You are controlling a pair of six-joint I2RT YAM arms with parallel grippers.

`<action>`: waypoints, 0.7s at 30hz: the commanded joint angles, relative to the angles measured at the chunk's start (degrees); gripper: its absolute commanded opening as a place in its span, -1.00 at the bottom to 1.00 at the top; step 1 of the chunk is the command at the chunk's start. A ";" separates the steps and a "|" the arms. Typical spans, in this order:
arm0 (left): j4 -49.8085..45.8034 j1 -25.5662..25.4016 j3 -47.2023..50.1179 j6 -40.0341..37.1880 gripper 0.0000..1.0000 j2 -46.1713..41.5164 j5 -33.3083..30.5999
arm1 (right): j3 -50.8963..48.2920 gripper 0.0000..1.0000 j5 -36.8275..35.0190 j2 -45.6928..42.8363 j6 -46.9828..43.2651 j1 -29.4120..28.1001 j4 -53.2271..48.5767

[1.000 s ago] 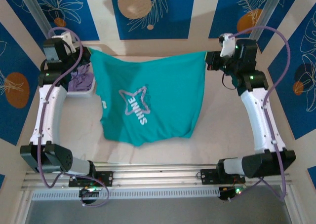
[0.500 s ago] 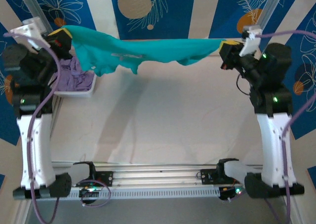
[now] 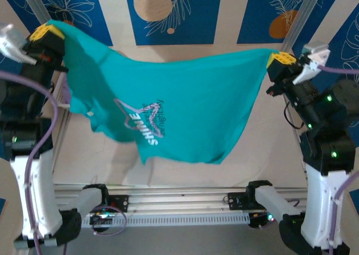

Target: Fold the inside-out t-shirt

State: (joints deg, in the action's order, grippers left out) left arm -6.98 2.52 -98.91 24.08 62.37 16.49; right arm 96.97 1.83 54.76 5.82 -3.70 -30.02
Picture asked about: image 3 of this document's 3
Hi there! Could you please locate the teal t-shirt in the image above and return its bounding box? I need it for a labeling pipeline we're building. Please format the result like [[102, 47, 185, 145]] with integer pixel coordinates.
[[47, 19, 277, 166]]

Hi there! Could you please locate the right gripper thin black cable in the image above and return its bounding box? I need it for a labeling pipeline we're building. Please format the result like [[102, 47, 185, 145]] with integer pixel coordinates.
[[283, 101, 306, 131]]

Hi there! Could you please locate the right aluminium frame post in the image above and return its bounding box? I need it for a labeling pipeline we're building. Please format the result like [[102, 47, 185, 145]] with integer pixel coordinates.
[[281, 0, 328, 56]]

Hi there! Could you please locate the left aluminium side rail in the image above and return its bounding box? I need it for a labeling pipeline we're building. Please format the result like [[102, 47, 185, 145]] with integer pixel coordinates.
[[53, 108, 71, 184]]

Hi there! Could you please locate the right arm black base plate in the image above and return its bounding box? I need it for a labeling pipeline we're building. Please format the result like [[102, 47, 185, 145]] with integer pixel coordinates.
[[227, 192, 270, 211]]

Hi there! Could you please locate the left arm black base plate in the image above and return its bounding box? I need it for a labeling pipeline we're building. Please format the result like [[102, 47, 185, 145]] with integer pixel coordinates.
[[108, 194, 130, 211]]

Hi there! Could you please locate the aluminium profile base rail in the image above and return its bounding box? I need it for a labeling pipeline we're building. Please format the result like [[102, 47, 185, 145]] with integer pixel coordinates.
[[53, 183, 309, 218]]

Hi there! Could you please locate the white slotted cable duct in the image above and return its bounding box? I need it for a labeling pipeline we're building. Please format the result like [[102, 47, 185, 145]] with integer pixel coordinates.
[[81, 212, 250, 229]]

